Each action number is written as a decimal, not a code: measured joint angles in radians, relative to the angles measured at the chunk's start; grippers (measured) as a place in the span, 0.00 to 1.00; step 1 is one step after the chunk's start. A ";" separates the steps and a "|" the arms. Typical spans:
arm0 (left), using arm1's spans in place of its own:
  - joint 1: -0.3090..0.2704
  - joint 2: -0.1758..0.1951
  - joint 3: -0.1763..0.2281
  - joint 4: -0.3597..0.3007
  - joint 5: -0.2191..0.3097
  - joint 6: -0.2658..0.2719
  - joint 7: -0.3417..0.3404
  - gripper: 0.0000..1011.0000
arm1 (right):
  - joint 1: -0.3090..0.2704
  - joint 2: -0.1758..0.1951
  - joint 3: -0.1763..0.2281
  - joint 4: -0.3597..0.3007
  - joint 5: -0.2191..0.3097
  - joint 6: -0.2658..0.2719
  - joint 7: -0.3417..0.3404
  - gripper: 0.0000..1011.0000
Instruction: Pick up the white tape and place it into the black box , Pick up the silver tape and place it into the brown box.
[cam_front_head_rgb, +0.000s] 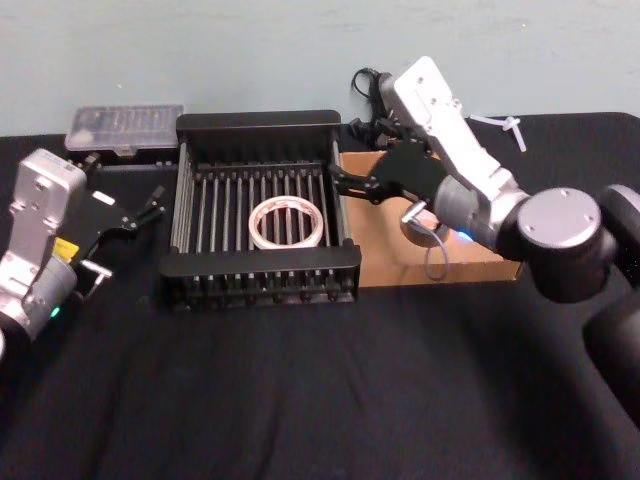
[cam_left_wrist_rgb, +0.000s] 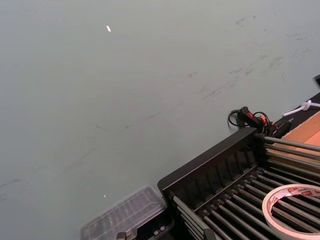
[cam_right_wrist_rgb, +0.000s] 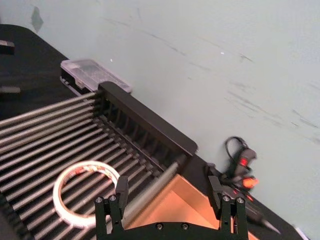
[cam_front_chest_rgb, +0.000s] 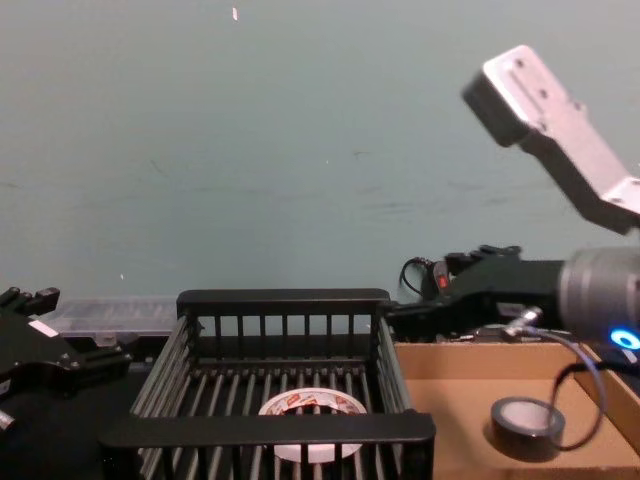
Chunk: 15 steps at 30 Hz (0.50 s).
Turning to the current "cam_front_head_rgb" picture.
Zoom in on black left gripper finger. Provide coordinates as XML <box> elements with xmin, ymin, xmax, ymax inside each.
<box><xmin>122</xmin><ymin>184</ymin><xmax>168</xmax><ymax>232</ymax></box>
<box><xmin>75</xmin><ymin>152</ymin><xmax>104</xmax><ymax>177</ymax></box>

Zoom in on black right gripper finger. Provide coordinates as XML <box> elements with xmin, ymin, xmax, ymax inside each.
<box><xmin>327</xmin><ymin>163</ymin><xmax>397</xmax><ymax>207</ymax></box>
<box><xmin>372</xmin><ymin>116</ymin><xmax>417</xmax><ymax>150</ymax></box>

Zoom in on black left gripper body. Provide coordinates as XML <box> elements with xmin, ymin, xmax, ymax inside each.
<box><xmin>54</xmin><ymin>172</ymin><xmax>140</xmax><ymax>263</ymax></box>

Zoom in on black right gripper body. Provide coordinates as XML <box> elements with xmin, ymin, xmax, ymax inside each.
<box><xmin>372</xmin><ymin>139</ymin><xmax>449</xmax><ymax>206</ymax></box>

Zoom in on white tape roll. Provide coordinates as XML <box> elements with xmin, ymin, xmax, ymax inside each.
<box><xmin>248</xmin><ymin>196</ymin><xmax>324</xmax><ymax>250</ymax></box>

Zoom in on clear plastic case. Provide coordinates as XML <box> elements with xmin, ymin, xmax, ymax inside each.
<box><xmin>64</xmin><ymin>103</ymin><xmax>185</xmax><ymax>157</ymax></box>

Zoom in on shallow brown cardboard tray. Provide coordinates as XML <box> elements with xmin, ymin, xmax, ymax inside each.
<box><xmin>338</xmin><ymin>149</ymin><xmax>524</xmax><ymax>289</ymax></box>

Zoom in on black rack with steel bars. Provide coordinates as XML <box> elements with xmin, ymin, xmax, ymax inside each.
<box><xmin>158</xmin><ymin>109</ymin><xmax>362</xmax><ymax>312</ymax></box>

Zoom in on black table cloth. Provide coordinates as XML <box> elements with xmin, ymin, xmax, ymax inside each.
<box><xmin>0</xmin><ymin>110</ymin><xmax>640</xmax><ymax>480</ymax></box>

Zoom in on black corded glue gun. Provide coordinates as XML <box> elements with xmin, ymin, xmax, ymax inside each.
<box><xmin>348</xmin><ymin>67</ymin><xmax>402</xmax><ymax>149</ymax></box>

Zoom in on plain pale wall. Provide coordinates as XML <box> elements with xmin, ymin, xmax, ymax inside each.
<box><xmin>0</xmin><ymin>0</ymin><xmax>640</xmax><ymax>140</ymax></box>

